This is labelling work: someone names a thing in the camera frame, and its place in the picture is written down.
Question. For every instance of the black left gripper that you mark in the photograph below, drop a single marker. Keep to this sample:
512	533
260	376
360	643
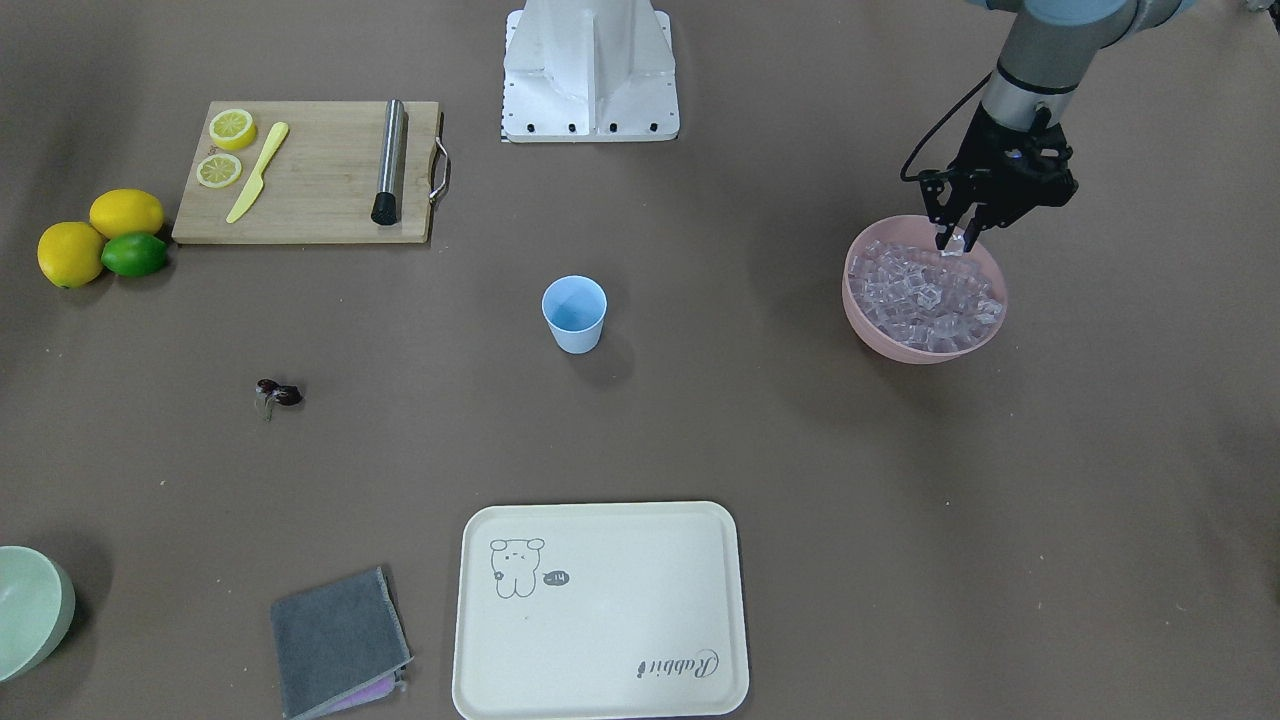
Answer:
982	150

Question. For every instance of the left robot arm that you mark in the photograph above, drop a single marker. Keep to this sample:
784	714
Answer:
1048	50

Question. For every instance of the pile of clear ice cubes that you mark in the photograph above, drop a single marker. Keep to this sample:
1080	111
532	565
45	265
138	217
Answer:
919	300

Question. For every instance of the light blue plastic cup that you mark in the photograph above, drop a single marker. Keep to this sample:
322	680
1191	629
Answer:
574	308

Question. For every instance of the dark red cherries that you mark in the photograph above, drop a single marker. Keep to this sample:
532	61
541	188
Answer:
269	394

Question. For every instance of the pink bowl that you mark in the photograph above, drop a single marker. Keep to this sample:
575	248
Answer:
917	232

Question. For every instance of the cream rabbit tray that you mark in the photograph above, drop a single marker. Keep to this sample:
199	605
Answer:
600	611

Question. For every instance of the steel muddler black tip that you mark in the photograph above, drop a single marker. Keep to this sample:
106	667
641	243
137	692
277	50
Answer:
386	206

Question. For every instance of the yellow plastic knife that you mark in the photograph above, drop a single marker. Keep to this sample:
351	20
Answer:
255	182

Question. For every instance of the wooden cutting board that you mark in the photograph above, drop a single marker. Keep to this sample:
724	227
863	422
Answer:
322	182

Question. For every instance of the lemon half upper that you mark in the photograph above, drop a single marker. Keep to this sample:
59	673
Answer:
232	129

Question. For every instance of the lemon half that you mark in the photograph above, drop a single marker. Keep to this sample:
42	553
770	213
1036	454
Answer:
218	171
232	129

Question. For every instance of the lemon half lower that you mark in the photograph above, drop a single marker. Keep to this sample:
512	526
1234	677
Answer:
218	171

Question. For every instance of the grey folded cloth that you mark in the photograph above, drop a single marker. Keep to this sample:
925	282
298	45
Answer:
338	645

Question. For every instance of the green lime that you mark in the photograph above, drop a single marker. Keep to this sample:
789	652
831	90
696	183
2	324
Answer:
134	254

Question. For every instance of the yellow lemon near board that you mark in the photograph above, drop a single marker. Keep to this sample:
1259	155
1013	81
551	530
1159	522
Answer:
126	211

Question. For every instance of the yellow lemon outer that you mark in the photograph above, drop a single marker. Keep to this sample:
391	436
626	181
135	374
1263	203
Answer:
69	254

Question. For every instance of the mint green bowl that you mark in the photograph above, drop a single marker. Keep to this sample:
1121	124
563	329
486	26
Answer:
37	604

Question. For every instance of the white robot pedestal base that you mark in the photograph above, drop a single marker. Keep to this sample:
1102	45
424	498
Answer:
589	72

